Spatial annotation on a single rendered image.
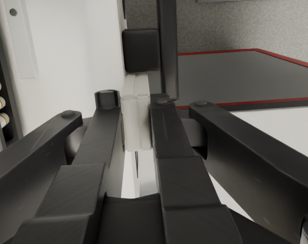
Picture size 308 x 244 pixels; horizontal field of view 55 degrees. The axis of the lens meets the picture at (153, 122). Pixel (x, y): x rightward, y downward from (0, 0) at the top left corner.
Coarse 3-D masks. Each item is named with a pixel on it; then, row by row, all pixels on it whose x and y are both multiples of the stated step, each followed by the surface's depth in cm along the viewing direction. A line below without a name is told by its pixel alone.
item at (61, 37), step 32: (0, 0) 24; (32, 0) 25; (64, 0) 25; (0, 32) 25; (32, 32) 25; (64, 32) 26; (64, 64) 27; (32, 96) 27; (64, 96) 28; (32, 128) 29
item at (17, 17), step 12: (12, 0) 23; (24, 0) 24; (12, 12) 24; (24, 12) 24; (12, 24) 24; (24, 24) 24; (12, 36) 24; (24, 36) 24; (24, 48) 25; (24, 60) 25; (36, 60) 26; (24, 72) 25; (36, 72) 26
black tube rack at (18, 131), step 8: (0, 40) 23; (0, 48) 23; (0, 56) 23; (0, 64) 23; (0, 72) 23; (8, 72) 24; (0, 80) 23; (8, 80) 24; (8, 88) 24; (0, 96) 24; (8, 96) 24; (8, 104) 24; (8, 112) 24; (16, 112) 25; (16, 120) 25; (8, 128) 25; (16, 128) 25; (8, 136) 26; (16, 136) 25; (8, 144) 26
